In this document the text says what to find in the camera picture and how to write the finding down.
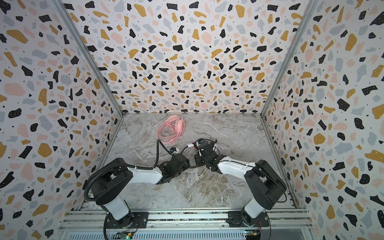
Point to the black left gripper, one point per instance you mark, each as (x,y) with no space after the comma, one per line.
(186,163)

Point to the pink headphones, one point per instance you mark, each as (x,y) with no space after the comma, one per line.
(176,125)

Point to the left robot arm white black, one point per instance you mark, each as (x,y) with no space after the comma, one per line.
(105,186)

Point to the aluminium corner post right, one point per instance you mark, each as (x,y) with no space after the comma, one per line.
(296,40)

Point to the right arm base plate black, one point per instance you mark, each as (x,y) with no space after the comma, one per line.
(240,219)

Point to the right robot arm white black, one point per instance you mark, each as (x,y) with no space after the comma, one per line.
(264,183)

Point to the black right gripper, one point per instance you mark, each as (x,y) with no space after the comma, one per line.
(201,154)

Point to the white black headphones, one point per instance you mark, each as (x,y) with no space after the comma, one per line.
(195,144)

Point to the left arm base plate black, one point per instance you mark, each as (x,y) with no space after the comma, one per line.
(134,220)

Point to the aluminium corner post left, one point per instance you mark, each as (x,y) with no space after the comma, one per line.
(61,10)

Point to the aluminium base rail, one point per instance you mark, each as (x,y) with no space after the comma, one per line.
(189,224)

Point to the aluminium corner post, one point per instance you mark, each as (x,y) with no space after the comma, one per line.
(296,40)
(61,10)

